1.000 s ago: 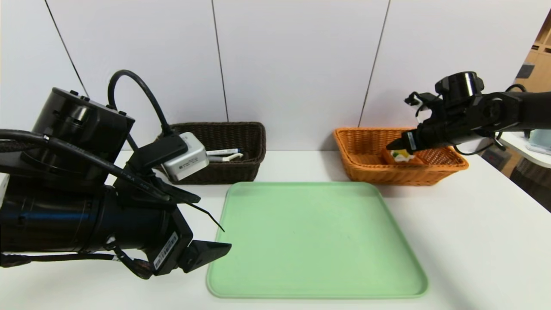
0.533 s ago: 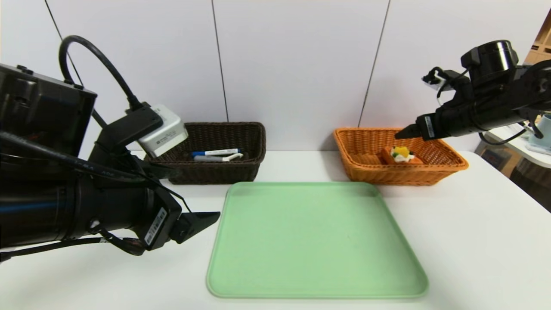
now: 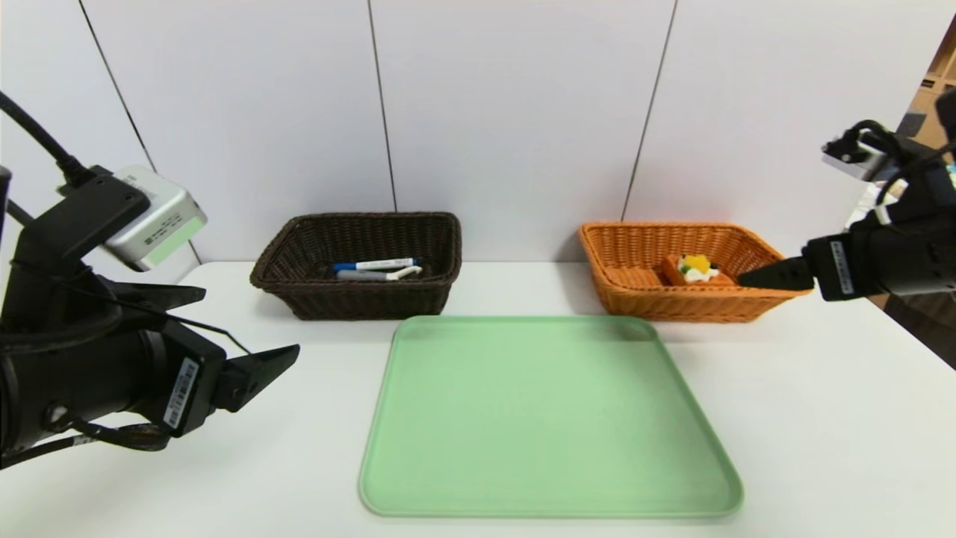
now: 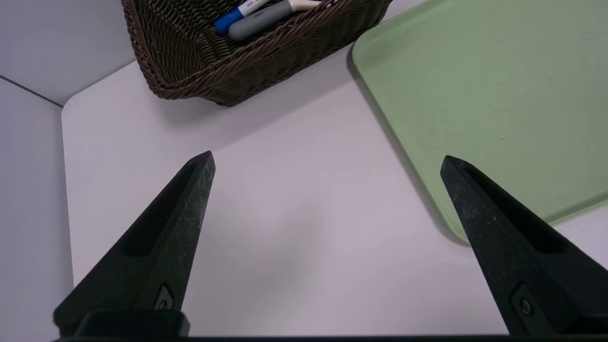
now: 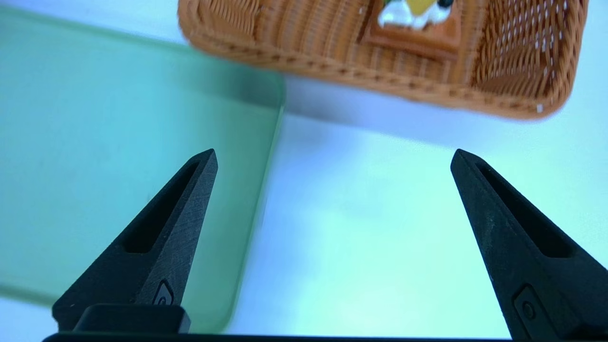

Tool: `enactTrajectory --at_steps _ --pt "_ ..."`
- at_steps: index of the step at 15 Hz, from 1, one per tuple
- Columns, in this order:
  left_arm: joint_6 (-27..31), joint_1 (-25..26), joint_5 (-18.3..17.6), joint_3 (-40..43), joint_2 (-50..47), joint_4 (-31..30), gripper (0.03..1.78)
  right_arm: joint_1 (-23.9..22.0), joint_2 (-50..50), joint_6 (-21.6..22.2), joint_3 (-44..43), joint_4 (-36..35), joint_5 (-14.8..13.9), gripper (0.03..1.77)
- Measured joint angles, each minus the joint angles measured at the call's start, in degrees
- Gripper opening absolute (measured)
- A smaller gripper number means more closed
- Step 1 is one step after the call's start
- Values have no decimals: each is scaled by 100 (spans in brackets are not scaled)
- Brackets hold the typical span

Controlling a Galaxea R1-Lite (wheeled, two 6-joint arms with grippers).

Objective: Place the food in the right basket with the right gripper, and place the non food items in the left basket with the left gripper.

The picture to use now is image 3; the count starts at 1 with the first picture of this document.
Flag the wooden shelf cabinet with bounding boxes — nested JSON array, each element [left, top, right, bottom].
[[900, 30, 956, 150]]

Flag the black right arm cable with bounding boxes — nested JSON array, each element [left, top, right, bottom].
[[844, 120, 956, 204]]

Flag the orange wicker basket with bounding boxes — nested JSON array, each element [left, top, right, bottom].
[[578, 220, 814, 323]]

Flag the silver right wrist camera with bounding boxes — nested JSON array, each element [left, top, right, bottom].
[[822, 129, 908, 182]]

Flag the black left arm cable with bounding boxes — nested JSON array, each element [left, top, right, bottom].
[[0, 91, 94, 188]]

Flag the white peeler with grey handle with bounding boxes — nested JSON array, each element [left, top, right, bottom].
[[336, 267, 423, 282]]

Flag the light green plastic tray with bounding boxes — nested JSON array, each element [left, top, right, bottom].
[[358, 315, 744, 519]]

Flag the dark brown wicker basket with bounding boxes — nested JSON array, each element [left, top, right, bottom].
[[249, 211, 463, 321]]

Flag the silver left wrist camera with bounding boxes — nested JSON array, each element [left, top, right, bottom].
[[22, 166, 208, 300]]

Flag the thin black cable tie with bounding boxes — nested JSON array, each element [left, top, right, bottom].
[[176, 318, 252, 354]]

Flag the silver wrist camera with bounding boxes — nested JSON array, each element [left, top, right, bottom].
[[822, 129, 908, 182], [22, 166, 208, 300]]

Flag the toy waffle with fruit cream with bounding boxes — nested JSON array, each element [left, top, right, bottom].
[[662, 254, 736, 287]]

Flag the white whiteboard marker blue cap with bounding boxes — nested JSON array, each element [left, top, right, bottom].
[[332, 258, 421, 271]]

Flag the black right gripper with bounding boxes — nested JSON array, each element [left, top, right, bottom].
[[736, 221, 956, 302]]

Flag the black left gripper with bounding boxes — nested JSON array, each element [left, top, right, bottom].
[[4, 281, 301, 452]]

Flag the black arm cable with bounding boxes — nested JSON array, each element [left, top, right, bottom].
[[0, 91, 94, 188], [844, 120, 956, 204]]

